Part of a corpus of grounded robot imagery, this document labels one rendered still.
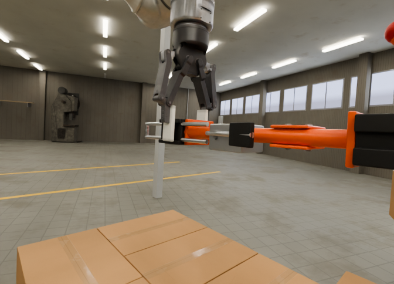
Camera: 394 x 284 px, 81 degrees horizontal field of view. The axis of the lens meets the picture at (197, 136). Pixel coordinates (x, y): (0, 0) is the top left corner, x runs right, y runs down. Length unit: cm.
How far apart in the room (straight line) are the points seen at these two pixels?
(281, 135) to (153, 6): 44
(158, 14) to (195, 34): 18
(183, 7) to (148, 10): 16
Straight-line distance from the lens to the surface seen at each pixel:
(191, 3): 50
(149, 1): 63
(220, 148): 38
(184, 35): 48
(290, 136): 32
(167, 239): 151
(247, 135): 31
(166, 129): 46
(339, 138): 30
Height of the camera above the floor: 121
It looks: 2 degrees down
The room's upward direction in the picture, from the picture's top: 3 degrees clockwise
